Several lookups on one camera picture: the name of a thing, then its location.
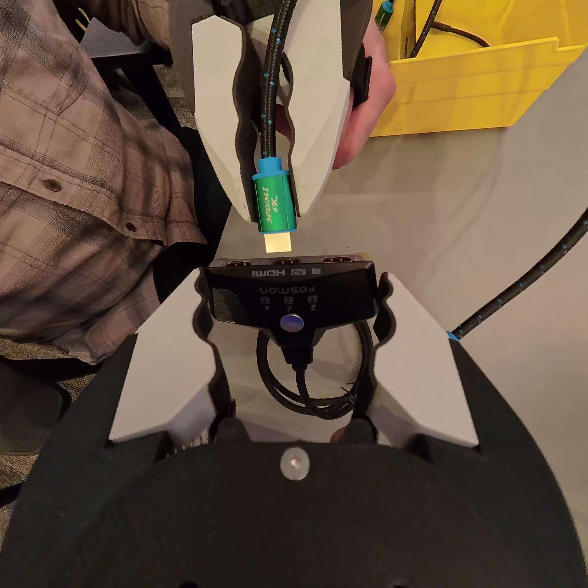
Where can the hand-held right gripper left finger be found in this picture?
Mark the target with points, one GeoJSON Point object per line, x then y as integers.
{"type": "Point", "coordinates": [160, 376]}

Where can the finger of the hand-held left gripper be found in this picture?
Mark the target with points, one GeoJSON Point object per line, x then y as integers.
{"type": "Point", "coordinates": [213, 92]}
{"type": "Point", "coordinates": [321, 92]}

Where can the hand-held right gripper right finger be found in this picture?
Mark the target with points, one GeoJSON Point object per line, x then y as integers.
{"type": "Point", "coordinates": [422, 376]}

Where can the black HDMI switch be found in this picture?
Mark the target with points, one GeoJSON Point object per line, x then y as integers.
{"type": "Point", "coordinates": [340, 303]}

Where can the yellow storage bin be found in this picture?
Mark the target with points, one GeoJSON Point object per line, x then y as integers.
{"type": "Point", "coordinates": [459, 92]}

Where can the person's right hand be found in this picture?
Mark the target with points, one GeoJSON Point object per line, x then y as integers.
{"type": "Point", "coordinates": [340, 435]}

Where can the person's plaid shirt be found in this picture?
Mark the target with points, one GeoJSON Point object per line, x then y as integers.
{"type": "Point", "coordinates": [69, 183]}

